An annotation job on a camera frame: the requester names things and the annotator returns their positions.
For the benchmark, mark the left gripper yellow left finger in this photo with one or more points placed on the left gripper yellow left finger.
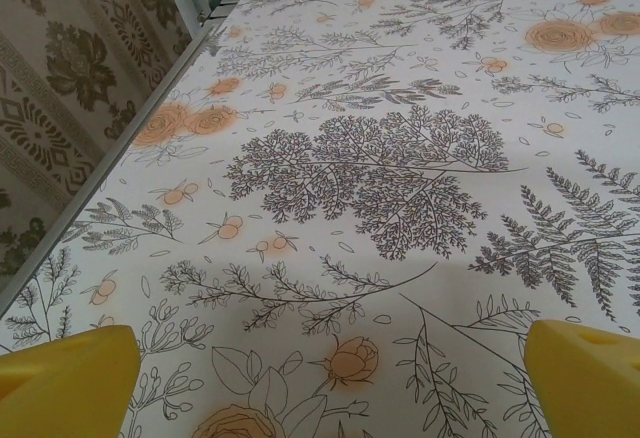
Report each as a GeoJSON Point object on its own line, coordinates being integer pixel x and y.
{"type": "Point", "coordinates": [65, 388]}

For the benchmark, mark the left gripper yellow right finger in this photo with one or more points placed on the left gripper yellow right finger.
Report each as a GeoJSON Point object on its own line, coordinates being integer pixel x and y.
{"type": "Point", "coordinates": [590, 388]}

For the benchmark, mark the floral table cover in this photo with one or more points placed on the floral table cover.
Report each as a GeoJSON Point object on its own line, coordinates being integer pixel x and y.
{"type": "Point", "coordinates": [350, 58]}

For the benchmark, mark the aluminium side rail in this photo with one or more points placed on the aluminium side rail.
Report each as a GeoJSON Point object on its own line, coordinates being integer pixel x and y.
{"type": "Point", "coordinates": [91, 178]}

